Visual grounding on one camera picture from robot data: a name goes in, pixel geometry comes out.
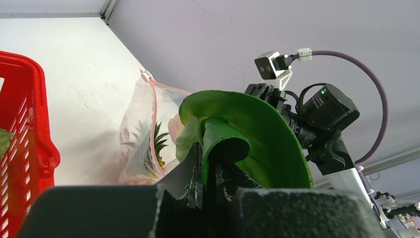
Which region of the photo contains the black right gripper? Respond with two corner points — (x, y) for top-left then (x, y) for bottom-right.
(245, 83), (291, 115)

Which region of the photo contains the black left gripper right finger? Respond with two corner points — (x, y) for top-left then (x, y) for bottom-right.
(213, 162), (384, 238)

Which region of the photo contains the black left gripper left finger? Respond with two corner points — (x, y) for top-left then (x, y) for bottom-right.
(17, 143), (205, 238)

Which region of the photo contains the toy pineapple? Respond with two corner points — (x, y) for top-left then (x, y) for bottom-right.
(122, 121), (169, 179)

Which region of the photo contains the green leafy bok choy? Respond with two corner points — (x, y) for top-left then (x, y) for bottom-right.
(175, 90), (313, 188)

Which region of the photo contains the clear zip top bag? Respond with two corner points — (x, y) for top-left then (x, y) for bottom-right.
(118, 69), (190, 185)

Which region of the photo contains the red plastic shopping basket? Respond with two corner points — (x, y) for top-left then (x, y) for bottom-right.
(0, 52), (60, 238)

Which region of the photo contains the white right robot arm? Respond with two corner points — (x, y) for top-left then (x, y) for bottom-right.
(245, 83), (388, 229)

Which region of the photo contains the aluminium frame rail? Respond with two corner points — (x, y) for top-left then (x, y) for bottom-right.
(312, 144), (420, 189)

